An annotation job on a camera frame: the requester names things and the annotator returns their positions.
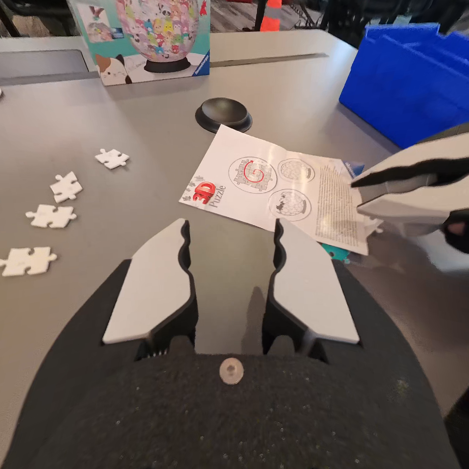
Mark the person's right hand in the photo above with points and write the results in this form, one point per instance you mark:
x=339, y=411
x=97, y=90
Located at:
x=457, y=229

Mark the colourful puzzle ball box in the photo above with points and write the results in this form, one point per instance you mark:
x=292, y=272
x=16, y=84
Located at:
x=110, y=66

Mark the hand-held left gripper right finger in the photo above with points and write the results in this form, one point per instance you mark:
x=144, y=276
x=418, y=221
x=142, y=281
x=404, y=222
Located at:
x=311, y=293

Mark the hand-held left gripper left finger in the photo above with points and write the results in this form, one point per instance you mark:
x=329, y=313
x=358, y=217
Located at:
x=154, y=289

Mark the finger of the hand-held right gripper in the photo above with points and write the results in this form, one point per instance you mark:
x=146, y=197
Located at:
x=414, y=212
x=421, y=157

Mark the blue object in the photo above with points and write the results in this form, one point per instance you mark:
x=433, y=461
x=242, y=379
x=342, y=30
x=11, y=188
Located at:
x=403, y=80

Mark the white printed instruction leaflet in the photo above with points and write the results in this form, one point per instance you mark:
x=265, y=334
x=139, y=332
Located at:
x=234, y=146

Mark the orange striped cones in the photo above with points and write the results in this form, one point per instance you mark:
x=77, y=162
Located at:
x=271, y=18

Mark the black round stand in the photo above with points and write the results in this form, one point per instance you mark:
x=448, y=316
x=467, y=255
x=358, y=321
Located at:
x=223, y=110

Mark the white puzzle piece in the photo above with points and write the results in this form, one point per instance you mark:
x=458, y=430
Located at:
x=27, y=261
x=111, y=158
x=377, y=226
x=66, y=187
x=51, y=216

